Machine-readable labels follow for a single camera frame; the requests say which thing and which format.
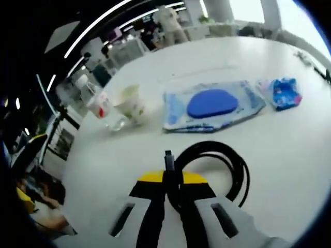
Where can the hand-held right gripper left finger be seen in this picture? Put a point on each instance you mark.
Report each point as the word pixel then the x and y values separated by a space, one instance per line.
pixel 150 206

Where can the white table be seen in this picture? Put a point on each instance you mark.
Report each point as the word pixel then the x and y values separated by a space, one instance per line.
pixel 271 155

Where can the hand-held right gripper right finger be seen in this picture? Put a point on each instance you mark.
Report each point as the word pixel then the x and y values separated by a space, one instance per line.
pixel 199 206

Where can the green potted plant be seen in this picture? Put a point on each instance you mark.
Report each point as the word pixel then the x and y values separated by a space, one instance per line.
pixel 204 19

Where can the small black object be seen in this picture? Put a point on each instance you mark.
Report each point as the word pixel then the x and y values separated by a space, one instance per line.
pixel 325 75

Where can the ceiling air vent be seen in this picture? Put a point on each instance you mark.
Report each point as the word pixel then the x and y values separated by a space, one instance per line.
pixel 62 36

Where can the blue pink tissue packet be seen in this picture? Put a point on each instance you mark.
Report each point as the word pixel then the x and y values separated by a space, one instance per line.
pixel 284 95

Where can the blue-lidded wet wipes pack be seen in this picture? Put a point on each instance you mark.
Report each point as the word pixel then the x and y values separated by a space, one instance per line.
pixel 212 103

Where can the clear plastic water bottle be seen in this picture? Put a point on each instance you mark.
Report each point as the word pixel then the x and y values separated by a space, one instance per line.
pixel 99 106

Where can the white paper cup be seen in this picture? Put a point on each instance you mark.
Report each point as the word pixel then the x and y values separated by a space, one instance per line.
pixel 132 106

